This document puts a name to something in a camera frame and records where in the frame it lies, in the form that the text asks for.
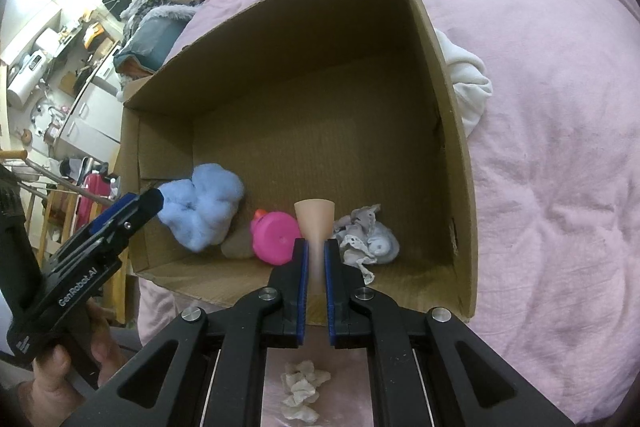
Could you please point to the cream lace scrunchie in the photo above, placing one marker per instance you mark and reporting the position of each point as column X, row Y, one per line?
column 301, row 383

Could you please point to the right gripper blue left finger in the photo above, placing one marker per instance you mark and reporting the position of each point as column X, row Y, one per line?
column 285, row 320

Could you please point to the fluffy light blue scrunchie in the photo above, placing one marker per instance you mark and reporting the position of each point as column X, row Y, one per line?
column 198, row 211

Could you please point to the pink rubber toy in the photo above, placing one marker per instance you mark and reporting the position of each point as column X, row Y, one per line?
column 273, row 236

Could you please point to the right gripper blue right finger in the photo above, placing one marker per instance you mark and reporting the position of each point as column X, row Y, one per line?
column 348, row 327

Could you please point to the brown cardboard box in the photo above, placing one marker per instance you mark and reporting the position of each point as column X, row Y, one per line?
column 344, row 100

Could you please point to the teal fur-trimmed jacket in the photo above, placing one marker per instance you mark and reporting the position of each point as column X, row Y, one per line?
column 149, row 46

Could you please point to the wooden drying rack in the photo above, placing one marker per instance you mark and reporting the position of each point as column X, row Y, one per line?
column 48, row 195

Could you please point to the white cloth beside box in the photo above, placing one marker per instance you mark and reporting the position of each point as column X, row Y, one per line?
column 468, row 77

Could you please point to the white kitchen cabinet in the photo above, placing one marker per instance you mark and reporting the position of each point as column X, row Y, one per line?
column 92, row 128

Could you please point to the pink bed comforter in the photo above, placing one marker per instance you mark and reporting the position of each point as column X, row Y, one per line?
column 555, row 169

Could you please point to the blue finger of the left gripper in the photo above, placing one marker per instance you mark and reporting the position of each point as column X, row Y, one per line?
column 97, row 224

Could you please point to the person left hand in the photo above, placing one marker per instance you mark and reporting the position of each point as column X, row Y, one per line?
column 49, row 399

